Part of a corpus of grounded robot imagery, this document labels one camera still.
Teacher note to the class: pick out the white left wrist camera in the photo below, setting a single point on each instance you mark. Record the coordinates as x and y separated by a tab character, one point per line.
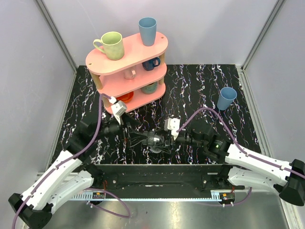
118	109

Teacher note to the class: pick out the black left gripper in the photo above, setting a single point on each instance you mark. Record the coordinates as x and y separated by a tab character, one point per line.
126	133

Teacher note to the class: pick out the pink three-tier shelf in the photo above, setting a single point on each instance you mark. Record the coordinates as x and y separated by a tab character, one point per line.
141	71

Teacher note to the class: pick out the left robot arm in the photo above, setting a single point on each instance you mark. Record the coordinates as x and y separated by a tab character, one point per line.
69	174

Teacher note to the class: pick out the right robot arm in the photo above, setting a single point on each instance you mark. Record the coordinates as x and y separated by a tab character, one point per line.
249	168

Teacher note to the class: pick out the teal speckled cup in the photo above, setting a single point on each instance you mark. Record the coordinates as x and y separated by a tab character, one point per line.
149	89

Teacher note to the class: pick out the blue tumbler on shelf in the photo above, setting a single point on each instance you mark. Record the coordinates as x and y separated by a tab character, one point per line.
147	28

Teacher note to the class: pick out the orange bowl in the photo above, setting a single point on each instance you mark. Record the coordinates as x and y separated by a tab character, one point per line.
126	97

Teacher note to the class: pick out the green mug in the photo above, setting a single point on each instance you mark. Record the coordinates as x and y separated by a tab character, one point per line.
110	44

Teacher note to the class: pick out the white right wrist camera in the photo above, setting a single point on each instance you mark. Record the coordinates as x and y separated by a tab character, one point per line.
172	125

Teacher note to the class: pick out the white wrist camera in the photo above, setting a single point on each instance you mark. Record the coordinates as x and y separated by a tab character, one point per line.
172	125
118	109

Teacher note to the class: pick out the pink mug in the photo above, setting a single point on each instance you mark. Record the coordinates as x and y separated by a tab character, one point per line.
129	74

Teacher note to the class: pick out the blue tumbler on table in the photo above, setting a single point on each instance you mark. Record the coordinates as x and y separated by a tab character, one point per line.
226	97

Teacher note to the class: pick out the dark blue mug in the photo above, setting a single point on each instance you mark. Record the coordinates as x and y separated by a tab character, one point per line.
151	64

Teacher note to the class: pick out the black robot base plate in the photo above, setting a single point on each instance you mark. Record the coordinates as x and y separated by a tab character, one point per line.
200	177

